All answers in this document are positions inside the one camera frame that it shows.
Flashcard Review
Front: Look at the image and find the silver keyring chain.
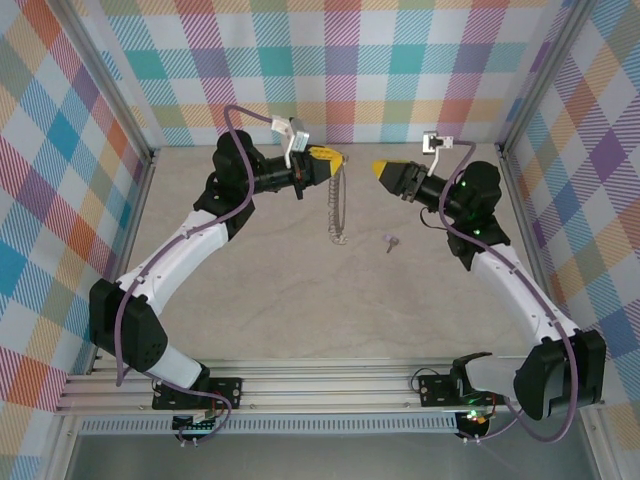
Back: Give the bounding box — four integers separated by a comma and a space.
325, 155, 350, 247

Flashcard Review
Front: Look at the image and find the green circuit board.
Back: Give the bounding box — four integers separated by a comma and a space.
459, 407, 496, 430
172, 410, 224, 435

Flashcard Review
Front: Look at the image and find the grey metal bottom panel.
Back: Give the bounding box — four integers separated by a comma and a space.
64, 432, 601, 480

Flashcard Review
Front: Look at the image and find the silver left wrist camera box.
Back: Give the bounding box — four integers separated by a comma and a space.
270, 116, 311, 152

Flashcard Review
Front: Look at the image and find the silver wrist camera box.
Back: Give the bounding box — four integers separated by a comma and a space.
270, 116, 311, 152
422, 130, 456, 157

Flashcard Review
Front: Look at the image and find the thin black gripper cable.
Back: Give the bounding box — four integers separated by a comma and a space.
419, 207, 451, 234

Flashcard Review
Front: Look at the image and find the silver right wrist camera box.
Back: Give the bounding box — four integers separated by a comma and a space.
422, 130, 456, 157

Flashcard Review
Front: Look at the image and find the aluminium side rail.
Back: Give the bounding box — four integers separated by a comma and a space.
494, 142, 596, 336
82, 147, 161, 376

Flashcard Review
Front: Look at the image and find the aluminium corner post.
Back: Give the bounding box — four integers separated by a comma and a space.
52, 0, 161, 169
497, 0, 601, 156

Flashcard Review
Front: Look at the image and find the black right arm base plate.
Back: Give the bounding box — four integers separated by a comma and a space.
417, 372, 501, 409

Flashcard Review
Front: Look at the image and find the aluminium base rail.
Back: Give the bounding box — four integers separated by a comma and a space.
54, 357, 531, 414

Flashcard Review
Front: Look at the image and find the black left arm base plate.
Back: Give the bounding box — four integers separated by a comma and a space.
151, 377, 245, 412

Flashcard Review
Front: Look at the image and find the slotted grey cable duct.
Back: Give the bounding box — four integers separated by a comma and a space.
79, 412, 461, 436

